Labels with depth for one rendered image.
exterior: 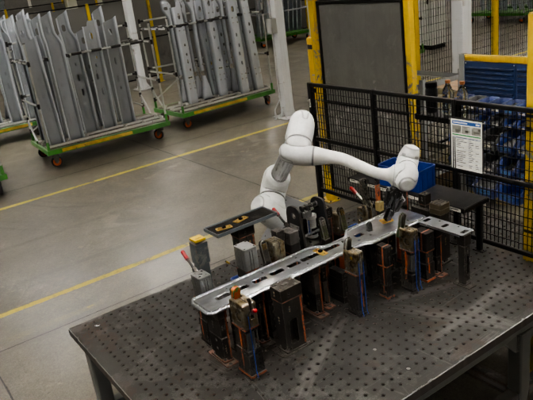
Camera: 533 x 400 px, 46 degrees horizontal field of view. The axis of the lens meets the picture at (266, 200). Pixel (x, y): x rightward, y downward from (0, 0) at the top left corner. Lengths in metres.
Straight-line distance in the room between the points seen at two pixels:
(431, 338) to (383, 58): 3.06
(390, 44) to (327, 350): 3.13
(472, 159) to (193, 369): 1.87
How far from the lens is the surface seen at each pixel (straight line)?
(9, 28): 12.24
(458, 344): 2.99
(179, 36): 10.75
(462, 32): 7.54
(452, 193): 3.73
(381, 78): 5.60
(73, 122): 9.70
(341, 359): 2.92
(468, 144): 3.66
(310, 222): 3.35
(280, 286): 2.83
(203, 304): 2.85
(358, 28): 5.71
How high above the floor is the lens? 2.37
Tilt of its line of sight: 20 degrees down
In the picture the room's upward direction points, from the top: 7 degrees counter-clockwise
